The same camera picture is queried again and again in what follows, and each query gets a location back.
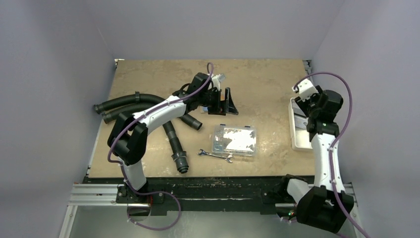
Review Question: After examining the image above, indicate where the stack of cards in tray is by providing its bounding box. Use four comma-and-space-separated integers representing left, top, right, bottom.
292, 100, 308, 130

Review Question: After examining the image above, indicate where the black corrugated hose short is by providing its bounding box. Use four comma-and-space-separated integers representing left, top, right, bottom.
179, 114, 203, 130

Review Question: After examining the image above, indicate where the white plastic tray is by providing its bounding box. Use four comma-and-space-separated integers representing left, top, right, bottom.
288, 98, 313, 152

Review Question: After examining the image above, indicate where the black corrugated hose lower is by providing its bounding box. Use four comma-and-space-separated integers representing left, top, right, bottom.
102, 102, 155, 125

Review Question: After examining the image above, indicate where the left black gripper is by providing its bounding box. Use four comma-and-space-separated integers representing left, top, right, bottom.
198, 88, 237, 116

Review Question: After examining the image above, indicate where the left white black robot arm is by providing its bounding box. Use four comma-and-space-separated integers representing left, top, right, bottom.
107, 73, 231, 203

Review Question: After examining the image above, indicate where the aluminium frame rail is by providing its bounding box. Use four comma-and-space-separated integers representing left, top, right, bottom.
59, 184, 363, 238

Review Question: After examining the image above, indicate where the black hose with coupling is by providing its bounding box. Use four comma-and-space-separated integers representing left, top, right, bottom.
163, 120, 190, 175

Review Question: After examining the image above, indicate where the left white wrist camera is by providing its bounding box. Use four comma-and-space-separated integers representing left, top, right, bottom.
210, 73, 226, 90

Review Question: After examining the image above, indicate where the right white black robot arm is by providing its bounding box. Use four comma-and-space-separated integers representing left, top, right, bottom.
266, 86, 354, 234

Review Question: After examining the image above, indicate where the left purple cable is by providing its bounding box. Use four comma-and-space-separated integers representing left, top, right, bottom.
107, 62, 214, 231

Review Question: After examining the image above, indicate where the purple cable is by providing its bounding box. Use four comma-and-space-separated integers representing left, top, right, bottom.
280, 71, 371, 238
107, 62, 214, 231

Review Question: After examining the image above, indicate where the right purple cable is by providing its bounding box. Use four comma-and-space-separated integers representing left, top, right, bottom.
280, 71, 371, 238

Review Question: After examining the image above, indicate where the silver open-end wrench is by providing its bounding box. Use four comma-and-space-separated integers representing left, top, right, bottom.
197, 149, 233, 163

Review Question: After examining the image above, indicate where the clear plastic screw box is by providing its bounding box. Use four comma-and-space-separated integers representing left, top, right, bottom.
212, 124, 257, 156

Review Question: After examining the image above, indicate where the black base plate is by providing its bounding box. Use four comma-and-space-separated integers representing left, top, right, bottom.
83, 176, 297, 216

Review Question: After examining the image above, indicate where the black corrugated hose upper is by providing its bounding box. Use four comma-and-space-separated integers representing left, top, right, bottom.
93, 92, 165, 115

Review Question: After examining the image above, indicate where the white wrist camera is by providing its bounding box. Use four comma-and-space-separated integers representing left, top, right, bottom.
210, 73, 226, 90
292, 78, 318, 102

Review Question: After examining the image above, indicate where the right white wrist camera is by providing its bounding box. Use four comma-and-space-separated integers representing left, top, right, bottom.
292, 78, 318, 102

